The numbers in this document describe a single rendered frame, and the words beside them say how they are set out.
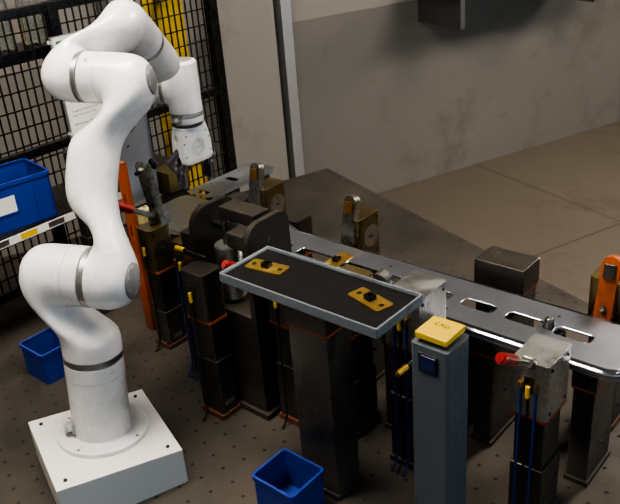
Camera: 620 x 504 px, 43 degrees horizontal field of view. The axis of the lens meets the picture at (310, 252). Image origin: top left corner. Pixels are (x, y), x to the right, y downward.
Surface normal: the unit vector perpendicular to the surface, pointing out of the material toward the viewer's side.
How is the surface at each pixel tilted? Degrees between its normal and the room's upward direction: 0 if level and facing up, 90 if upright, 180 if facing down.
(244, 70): 90
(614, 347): 0
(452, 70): 90
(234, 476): 0
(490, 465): 0
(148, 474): 90
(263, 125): 90
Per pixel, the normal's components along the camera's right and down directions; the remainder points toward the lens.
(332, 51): 0.50, 0.35
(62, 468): 0.00, -0.91
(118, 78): -0.16, -0.05
